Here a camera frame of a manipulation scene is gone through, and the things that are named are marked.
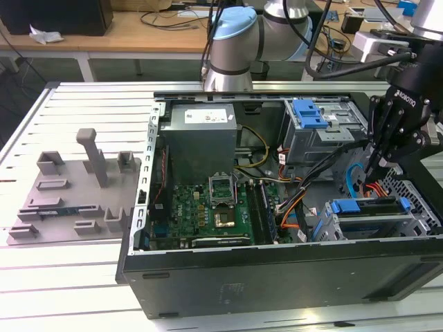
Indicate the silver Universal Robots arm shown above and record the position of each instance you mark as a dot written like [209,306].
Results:
[235,45]

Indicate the hard disk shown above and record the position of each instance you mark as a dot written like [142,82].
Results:
[346,207]

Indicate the green Dell motherboard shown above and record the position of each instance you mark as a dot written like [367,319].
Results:
[187,207]

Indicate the small black box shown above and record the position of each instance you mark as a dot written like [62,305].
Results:
[351,24]

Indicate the black open PC case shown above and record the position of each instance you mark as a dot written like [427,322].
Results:
[242,276]

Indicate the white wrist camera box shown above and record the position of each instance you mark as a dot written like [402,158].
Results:
[370,46]

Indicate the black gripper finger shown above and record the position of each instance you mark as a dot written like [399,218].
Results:
[391,117]
[415,145]

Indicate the wooden desk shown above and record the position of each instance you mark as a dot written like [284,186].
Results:
[114,41]

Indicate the grey plastic parts rack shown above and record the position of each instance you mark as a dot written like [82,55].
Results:
[79,193]

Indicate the black graphics card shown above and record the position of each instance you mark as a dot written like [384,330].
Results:
[221,241]

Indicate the RAM stick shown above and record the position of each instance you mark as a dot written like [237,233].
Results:
[57,211]

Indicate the black RAM slot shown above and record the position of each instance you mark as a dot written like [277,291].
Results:
[254,212]
[264,212]
[259,212]

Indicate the large black box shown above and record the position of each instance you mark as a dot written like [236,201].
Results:
[52,17]

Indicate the metal disk bay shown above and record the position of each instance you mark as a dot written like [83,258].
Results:
[380,217]

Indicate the black case fan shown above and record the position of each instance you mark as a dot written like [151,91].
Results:
[161,173]

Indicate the crumpled white paper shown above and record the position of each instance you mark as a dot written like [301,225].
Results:
[45,34]

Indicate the grey power supply unit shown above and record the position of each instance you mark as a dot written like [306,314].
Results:
[200,145]

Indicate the brown cardboard piece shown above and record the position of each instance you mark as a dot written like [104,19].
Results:
[145,4]

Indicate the black tower box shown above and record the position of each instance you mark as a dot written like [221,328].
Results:
[316,24]

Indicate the blue plastic drive latch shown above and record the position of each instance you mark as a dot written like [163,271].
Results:
[308,117]

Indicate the blue carton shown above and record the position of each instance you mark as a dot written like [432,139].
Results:
[408,7]

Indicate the blue VGA port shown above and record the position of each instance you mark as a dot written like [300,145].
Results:
[161,231]

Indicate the CPU socket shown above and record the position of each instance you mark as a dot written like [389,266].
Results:
[223,219]

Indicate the grey flat device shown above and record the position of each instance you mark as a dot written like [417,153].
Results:
[372,14]

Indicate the grey metal drive cage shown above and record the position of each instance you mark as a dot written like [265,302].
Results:
[304,145]

